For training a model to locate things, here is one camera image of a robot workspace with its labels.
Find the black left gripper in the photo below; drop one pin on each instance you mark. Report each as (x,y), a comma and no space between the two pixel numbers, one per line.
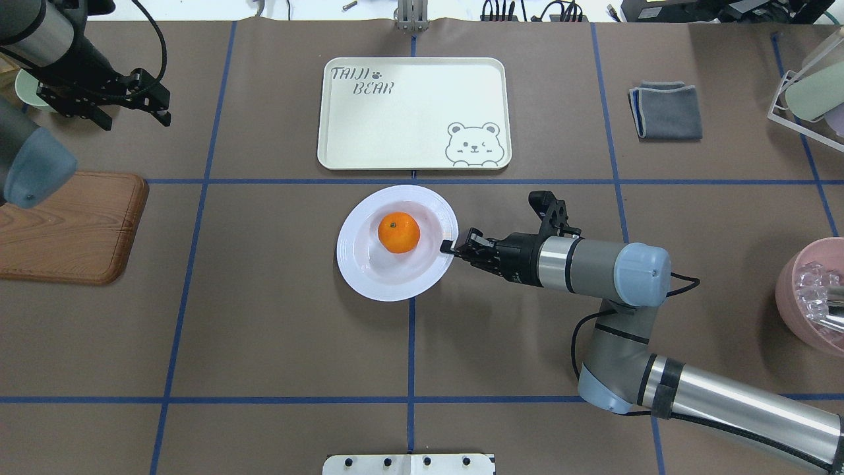
(90,67)

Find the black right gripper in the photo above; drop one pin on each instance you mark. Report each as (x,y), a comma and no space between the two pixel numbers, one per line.
(520,253)

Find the orange fruit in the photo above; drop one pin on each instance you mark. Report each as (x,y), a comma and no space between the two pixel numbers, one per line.
(398,232)

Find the white round plate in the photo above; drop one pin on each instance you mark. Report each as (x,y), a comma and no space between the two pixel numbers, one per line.
(370,269)

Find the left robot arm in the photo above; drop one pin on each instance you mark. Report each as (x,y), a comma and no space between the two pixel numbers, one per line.
(47,40)

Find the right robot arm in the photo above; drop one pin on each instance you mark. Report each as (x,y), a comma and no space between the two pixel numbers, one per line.
(620,372)

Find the cream bear tray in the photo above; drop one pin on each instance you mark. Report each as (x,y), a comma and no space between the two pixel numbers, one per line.
(414,113)

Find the brown wooden tray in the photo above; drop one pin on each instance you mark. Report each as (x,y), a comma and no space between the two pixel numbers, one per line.
(82,234)

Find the light green bowl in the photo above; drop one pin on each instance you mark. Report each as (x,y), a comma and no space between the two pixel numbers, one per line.
(26,88)

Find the folded grey cloth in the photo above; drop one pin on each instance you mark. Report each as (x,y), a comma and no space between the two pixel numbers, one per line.
(666,111)

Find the black power strip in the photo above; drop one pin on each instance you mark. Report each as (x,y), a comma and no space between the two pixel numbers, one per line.
(533,11)

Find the clear ice cubes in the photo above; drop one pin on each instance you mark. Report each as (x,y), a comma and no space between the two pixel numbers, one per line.
(814,274)

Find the pink bowl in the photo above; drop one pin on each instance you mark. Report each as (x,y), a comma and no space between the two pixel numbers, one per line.
(829,252)

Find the green cup on rack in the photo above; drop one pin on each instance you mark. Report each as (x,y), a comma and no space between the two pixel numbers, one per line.
(811,97)

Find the metal scoop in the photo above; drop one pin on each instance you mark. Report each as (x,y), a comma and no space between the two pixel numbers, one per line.
(832,310)

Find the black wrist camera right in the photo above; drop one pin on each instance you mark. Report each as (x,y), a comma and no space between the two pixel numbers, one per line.
(553,215)

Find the aluminium frame post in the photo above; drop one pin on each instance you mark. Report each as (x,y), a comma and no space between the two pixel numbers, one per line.
(412,16)

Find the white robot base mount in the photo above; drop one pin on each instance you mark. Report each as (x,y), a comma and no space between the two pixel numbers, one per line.
(437,463)

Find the white wire cup rack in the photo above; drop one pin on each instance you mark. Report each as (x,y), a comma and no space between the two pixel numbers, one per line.
(826,130)

